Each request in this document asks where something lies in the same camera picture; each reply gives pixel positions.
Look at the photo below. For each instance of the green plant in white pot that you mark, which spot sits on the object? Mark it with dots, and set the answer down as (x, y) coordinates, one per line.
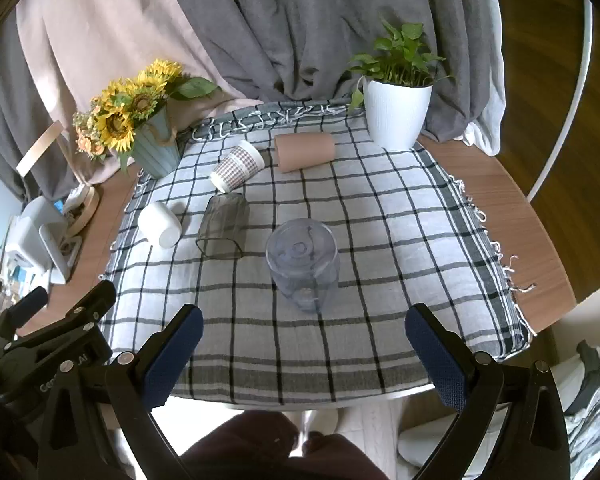
(397, 105)

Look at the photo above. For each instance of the person's brown trousers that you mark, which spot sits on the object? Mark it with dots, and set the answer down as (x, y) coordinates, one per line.
(260, 452)

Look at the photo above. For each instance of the white curved pole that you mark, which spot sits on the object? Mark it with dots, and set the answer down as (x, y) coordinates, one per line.
(575, 95)

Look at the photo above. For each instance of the grey clothes pile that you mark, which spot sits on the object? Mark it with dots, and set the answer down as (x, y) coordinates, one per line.
(592, 410)

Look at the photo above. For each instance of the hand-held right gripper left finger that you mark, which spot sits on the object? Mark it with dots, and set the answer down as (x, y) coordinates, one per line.
(172, 357)

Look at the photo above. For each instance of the smoked grey glass cup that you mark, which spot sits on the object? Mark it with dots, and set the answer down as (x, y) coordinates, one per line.
(222, 225)

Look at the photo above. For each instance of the patterned paper cup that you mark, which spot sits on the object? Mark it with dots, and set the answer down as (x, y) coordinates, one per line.
(237, 166)

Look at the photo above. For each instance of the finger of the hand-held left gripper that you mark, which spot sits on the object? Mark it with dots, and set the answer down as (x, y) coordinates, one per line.
(91, 306)
(27, 302)

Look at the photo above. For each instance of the grey curtain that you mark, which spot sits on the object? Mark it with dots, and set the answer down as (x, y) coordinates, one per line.
(305, 25)
(5, 125)

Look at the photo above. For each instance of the clear glass cup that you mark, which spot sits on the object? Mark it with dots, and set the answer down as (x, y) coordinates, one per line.
(302, 262)

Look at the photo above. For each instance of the white appliance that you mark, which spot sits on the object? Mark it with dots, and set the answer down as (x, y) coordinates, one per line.
(37, 232)

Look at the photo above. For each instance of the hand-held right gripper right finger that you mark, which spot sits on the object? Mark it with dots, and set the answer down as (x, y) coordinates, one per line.
(437, 362)

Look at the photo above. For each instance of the white cup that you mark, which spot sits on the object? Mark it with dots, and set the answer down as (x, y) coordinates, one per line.
(160, 224)

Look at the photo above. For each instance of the tan cup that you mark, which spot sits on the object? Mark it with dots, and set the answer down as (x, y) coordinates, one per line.
(305, 152)

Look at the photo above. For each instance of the checked tablecloth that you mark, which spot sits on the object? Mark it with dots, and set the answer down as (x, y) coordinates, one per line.
(380, 240)

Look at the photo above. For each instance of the sunflower bouquet in teal pot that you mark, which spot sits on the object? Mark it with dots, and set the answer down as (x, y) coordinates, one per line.
(130, 120)

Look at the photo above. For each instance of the beige curtain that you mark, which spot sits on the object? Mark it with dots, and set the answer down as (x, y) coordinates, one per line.
(105, 30)

